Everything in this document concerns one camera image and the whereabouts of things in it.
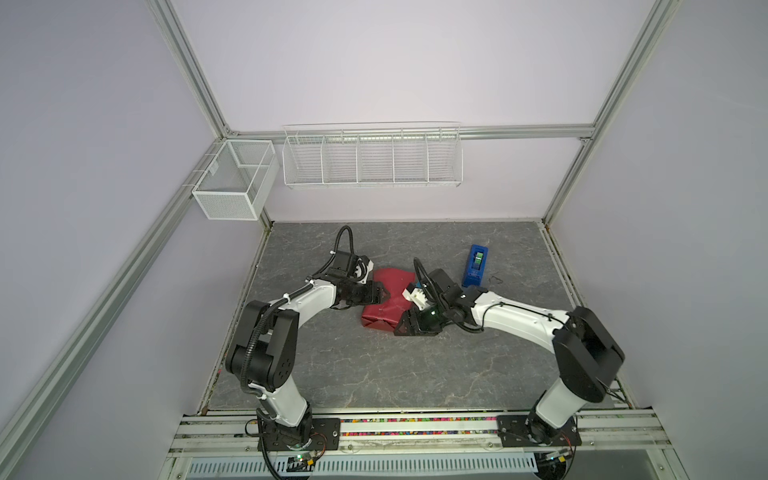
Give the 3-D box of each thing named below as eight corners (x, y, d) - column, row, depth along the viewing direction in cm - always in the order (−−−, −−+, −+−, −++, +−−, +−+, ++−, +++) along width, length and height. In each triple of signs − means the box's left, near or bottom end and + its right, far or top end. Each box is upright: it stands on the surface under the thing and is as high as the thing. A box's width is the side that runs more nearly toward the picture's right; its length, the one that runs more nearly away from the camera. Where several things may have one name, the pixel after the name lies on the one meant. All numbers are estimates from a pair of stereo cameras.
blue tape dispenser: (461, 287, 104) (465, 275, 98) (469, 255, 113) (472, 243, 107) (478, 292, 103) (483, 280, 97) (484, 259, 112) (489, 247, 106)
